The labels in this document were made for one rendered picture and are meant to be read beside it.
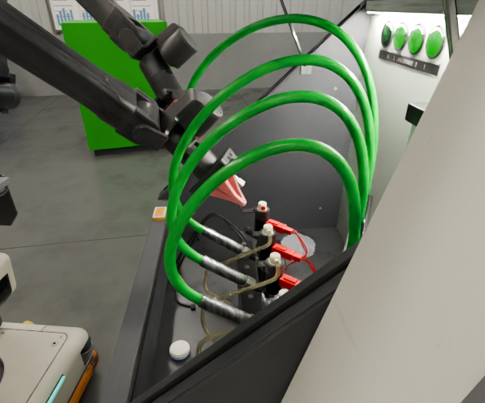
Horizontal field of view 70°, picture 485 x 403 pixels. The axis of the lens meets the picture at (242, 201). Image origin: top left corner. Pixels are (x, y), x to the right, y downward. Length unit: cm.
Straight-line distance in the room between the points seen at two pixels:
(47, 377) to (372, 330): 137
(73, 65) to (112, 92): 6
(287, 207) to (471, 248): 86
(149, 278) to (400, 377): 57
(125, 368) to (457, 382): 49
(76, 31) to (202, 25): 360
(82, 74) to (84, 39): 328
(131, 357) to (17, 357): 107
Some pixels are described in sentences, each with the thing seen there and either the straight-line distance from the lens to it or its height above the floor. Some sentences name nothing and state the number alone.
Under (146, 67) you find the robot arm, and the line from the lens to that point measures 80.
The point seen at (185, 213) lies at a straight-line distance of 38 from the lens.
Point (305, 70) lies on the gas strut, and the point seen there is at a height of 129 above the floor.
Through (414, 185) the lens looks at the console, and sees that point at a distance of 25.
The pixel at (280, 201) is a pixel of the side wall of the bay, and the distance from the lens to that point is 103.
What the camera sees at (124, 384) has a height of 95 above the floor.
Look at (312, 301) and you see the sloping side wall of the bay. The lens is 34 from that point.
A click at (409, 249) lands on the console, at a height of 130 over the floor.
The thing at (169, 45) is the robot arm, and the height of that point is 136.
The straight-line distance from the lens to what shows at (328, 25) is 63.
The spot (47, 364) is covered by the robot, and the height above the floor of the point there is 28.
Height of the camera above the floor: 143
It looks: 29 degrees down
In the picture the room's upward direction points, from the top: straight up
